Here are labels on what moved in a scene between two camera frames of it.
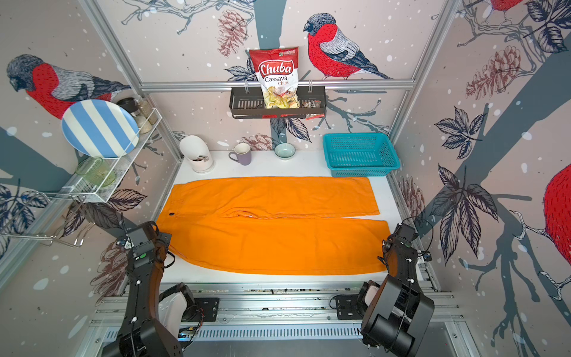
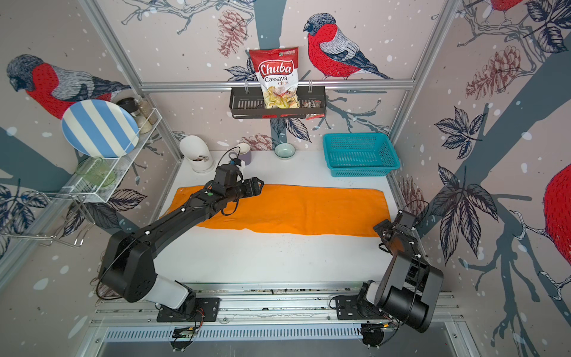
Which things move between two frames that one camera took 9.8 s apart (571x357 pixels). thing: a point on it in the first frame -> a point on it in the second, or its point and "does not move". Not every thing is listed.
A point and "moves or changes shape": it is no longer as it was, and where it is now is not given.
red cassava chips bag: [278, 70] does not move
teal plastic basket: [359, 154] does not move
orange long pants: [211, 223] moves or changes shape
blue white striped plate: [100, 129] does not move
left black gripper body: [162, 239] -> [236, 193]
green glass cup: [97, 170] does not move
